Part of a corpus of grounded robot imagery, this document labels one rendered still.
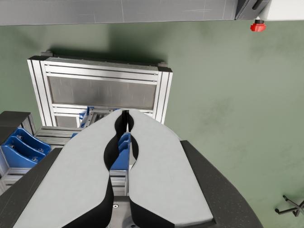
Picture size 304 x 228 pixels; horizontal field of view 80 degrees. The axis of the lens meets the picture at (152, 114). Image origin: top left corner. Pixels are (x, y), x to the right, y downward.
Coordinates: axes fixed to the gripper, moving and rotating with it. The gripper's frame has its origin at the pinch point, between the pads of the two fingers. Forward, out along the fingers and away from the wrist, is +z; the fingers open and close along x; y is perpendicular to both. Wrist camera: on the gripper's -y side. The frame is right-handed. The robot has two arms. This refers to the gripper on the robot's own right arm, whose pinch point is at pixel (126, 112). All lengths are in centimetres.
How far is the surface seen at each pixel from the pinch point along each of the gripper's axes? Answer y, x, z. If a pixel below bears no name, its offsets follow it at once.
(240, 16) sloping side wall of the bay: -3.7, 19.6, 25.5
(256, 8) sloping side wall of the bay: -4.9, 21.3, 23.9
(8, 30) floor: 8, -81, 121
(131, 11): -4.7, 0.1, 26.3
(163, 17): -3.7, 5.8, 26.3
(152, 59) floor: 29, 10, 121
